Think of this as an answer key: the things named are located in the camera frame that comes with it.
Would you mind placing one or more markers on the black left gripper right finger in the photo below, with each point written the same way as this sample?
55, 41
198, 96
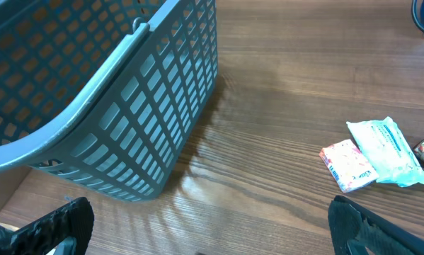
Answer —
355, 230

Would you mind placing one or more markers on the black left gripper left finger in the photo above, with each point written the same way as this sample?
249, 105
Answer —
66, 230

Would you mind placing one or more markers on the grey plastic shopping basket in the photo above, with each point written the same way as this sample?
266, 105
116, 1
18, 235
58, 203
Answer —
104, 93

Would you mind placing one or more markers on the red white small box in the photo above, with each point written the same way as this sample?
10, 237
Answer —
349, 167

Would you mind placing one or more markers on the teal tissue pack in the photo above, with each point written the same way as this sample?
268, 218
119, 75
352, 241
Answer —
387, 150

